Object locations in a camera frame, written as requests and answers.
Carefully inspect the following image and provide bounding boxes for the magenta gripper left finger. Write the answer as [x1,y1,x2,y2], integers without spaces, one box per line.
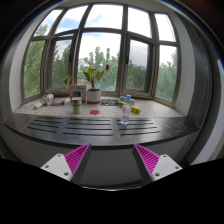
[42,143,91,185]

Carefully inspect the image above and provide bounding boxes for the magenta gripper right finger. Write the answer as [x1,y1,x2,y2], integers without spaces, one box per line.
[132,144,182,185]

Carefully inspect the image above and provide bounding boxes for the clear plastic water bottle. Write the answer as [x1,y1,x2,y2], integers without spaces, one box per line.
[121,103,131,125]

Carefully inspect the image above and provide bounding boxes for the dark radiator cover shelf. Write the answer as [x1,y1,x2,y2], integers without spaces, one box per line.
[4,113,198,149]

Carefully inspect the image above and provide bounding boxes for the red round coaster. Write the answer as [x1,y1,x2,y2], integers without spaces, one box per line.
[90,110,100,115]

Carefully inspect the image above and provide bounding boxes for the yellow box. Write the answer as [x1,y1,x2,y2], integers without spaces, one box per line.
[119,101,141,114]

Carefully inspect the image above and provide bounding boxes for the green patterned cup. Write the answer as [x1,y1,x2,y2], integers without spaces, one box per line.
[72,97,82,114]

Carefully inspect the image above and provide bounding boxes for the colourful flat package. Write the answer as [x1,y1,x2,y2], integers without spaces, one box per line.
[50,98,70,106]

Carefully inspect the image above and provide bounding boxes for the blue-capped bottles pack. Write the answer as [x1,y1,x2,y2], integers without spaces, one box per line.
[120,95,135,106]

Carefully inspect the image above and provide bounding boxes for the rolled white packet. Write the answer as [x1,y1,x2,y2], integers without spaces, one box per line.
[34,94,54,109]

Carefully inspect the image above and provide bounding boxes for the dark printed booklet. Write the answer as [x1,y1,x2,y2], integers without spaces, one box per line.
[100,99,119,106]

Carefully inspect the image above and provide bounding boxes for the colourful cardboard box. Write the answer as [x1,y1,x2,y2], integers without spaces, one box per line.
[70,84,87,102]

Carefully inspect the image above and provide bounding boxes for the white flower pot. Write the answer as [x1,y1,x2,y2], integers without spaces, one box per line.
[87,89,101,104]

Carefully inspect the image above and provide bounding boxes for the green plant with red flowers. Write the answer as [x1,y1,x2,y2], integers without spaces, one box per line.
[84,65,110,91]

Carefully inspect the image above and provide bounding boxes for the brown bay window frame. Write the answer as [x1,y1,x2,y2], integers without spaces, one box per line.
[21,2,179,106]

